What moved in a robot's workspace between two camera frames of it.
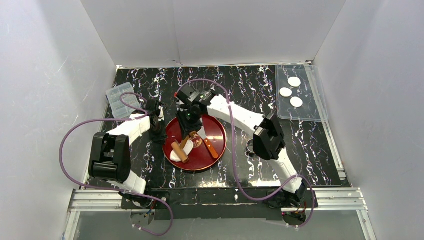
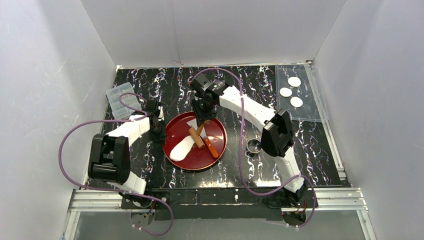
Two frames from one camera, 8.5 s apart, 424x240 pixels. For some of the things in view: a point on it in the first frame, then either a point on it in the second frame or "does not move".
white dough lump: [187, 148] does not move
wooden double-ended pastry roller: [178, 148] -> [195, 134]
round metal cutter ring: [250, 145] does not move
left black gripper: [156, 124] does not move
